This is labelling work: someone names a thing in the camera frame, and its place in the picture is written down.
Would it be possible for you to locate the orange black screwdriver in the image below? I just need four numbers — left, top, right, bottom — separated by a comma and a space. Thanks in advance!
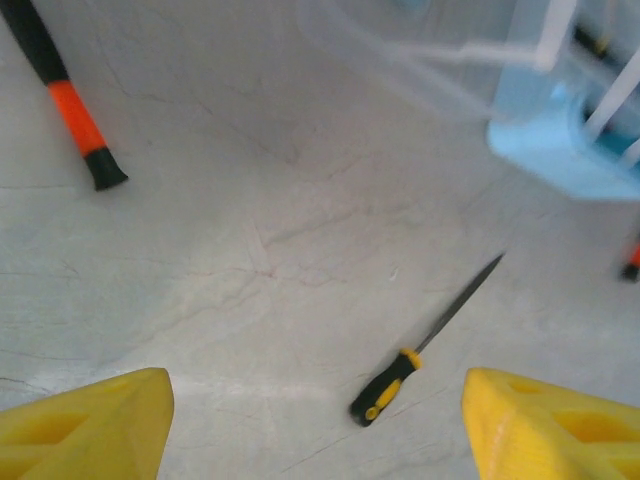
0, 0, 130, 192
619, 239, 640, 284

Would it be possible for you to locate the clear plastic tool box lid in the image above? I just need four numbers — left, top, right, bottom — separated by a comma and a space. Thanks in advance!
294, 0, 640, 166

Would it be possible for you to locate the yellow-handled screwdriver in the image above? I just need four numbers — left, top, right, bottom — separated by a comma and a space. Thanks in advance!
569, 22, 614, 59

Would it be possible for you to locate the yellow black handle file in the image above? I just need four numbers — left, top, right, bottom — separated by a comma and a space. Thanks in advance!
348, 252, 507, 429

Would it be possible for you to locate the blue plastic tool box base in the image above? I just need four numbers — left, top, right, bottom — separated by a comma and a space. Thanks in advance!
487, 59, 640, 202

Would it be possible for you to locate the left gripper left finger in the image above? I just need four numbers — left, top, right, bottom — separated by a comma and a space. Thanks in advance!
0, 367, 175, 480

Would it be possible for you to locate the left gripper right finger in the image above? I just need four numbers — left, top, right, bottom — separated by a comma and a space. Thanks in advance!
462, 367, 640, 480

